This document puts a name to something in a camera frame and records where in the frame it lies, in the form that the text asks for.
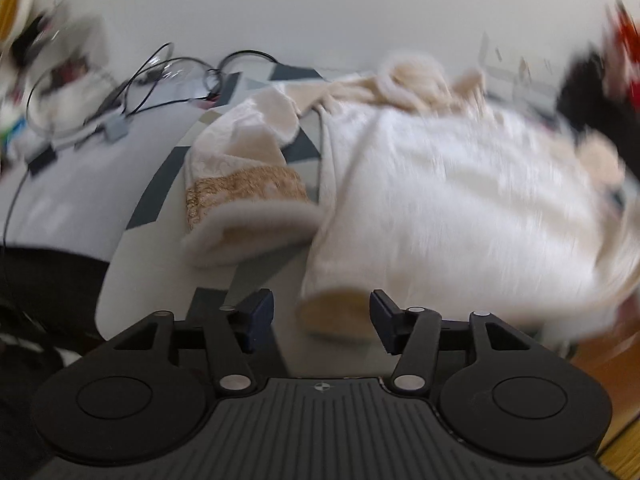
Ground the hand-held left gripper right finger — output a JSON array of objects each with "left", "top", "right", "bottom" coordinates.
[{"left": 369, "top": 288, "right": 545, "bottom": 395}]

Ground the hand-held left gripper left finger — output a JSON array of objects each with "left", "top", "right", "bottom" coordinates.
[{"left": 106, "top": 288, "right": 276, "bottom": 395}]

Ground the cream fuzzy jacket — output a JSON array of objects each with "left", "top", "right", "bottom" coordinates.
[{"left": 180, "top": 49, "right": 640, "bottom": 346}]

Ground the geometric patterned bed sheet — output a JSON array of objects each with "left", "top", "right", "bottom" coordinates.
[{"left": 94, "top": 30, "right": 576, "bottom": 378}]

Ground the grey power adapter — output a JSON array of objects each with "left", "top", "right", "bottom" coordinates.
[{"left": 102, "top": 116, "right": 130, "bottom": 142}]

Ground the black power adapter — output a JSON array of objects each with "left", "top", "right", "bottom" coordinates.
[{"left": 27, "top": 147, "right": 58, "bottom": 176}]

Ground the red and black cloth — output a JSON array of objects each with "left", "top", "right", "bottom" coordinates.
[{"left": 556, "top": 0, "right": 640, "bottom": 136}]

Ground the black looped cable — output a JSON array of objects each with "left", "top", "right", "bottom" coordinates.
[{"left": 25, "top": 42, "right": 281, "bottom": 136}]

